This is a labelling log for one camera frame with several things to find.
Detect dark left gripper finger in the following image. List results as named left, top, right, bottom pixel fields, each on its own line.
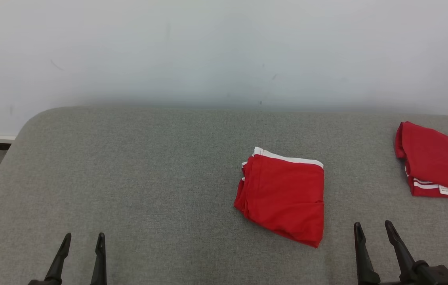
left=90, top=233, right=107, bottom=285
left=45, top=233, right=72, bottom=284

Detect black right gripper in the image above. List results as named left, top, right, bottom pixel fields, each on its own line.
left=353, top=220, right=417, bottom=285

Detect red jersey shirt white sleeves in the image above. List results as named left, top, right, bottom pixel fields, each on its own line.
left=395, top=121, right=448, bottom=202

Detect red shorts white trim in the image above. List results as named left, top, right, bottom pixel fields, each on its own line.
left=234, top=147, right=325, bottom=249

